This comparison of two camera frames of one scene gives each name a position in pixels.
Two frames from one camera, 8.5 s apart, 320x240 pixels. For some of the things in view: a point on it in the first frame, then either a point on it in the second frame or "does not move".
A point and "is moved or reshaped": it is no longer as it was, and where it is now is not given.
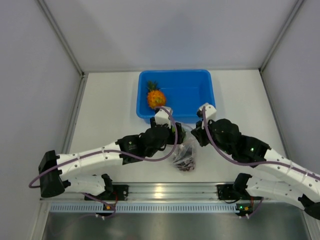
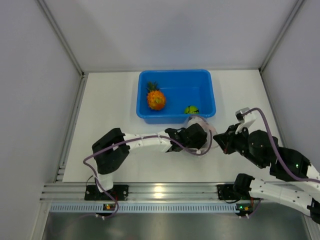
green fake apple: x=173 y=129 is moved or reshaped
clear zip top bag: x=184 y=158 is moved or reshaped
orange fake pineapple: x=156 y=98 does not move
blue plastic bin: x=186 y=91 does not move
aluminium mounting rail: x=168 y=192 does not move
